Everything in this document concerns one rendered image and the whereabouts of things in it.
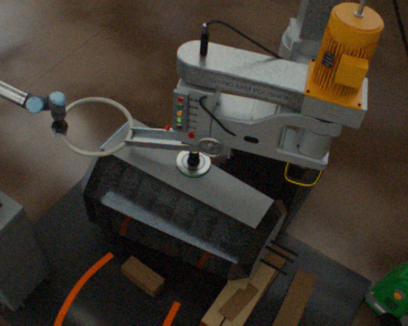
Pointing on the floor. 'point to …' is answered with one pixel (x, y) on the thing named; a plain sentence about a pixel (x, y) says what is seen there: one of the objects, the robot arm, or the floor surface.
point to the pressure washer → (396, 293)
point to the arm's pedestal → (12, 254)
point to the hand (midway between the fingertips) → (60, 133)
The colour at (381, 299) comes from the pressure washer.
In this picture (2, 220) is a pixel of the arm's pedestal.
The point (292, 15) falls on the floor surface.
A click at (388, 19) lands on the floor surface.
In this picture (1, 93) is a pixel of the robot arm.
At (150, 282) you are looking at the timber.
